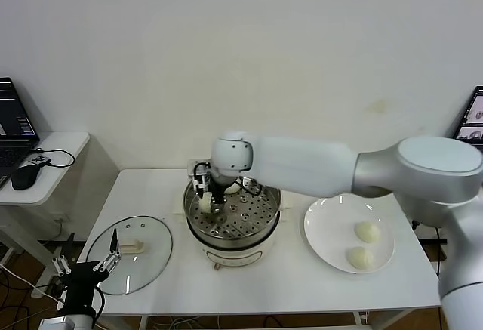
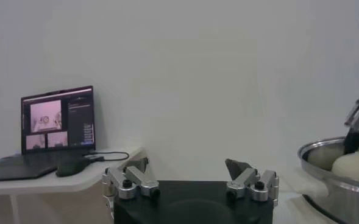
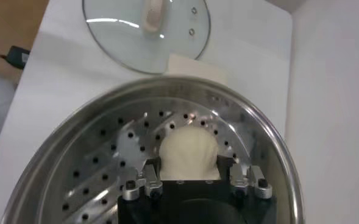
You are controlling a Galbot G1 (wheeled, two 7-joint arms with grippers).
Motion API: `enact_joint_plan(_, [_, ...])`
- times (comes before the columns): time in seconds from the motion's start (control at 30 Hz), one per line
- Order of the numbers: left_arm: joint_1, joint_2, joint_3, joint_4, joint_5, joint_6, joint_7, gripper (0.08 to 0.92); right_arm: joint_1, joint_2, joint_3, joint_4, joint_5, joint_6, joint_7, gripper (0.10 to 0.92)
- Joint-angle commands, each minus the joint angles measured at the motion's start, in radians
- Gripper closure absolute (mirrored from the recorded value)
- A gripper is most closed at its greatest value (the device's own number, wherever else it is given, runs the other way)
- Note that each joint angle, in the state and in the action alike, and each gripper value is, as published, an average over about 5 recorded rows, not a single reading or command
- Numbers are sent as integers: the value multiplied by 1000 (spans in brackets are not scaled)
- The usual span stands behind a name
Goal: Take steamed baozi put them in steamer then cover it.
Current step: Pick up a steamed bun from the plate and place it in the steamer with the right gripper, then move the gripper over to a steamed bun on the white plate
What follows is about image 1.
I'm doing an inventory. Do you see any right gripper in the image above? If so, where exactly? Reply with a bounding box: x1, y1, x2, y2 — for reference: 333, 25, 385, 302
192, 162, 232, 214

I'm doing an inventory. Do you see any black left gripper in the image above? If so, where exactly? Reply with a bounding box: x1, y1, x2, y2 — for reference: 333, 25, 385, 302
51, 228, 122, 313

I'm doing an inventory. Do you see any glass lid cream handle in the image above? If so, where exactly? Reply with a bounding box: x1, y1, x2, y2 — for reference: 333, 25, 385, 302
85, 215, 174, 296

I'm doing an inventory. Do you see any perforated steel steamer basket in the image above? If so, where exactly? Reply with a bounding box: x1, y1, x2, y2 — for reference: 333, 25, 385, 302
183, 167, 283, 246

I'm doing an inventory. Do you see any cream electric cooking pot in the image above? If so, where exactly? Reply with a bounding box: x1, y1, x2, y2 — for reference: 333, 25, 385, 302
172, 188, 294, 270

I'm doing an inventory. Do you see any black computer mouse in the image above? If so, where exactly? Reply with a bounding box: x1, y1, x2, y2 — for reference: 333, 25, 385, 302
11, 165, 42, 191

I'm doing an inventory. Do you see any white rounded side table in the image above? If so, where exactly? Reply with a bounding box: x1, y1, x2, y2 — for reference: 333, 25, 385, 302
0, 131, 91, 299

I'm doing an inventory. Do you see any white round plate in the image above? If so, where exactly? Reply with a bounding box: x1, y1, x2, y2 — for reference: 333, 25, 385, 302
303, 193, 396, 274

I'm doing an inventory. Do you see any black laptop dark screen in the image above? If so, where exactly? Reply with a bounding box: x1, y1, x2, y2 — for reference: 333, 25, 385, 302
0, 77, 42, 190

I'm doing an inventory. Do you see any black laptop pink screen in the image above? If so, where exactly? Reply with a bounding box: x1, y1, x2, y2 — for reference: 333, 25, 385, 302
452, 85, 483, 142

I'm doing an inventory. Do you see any thin black looped cable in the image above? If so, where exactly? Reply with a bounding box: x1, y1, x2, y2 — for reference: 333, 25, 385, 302
32, 147, 75, 169

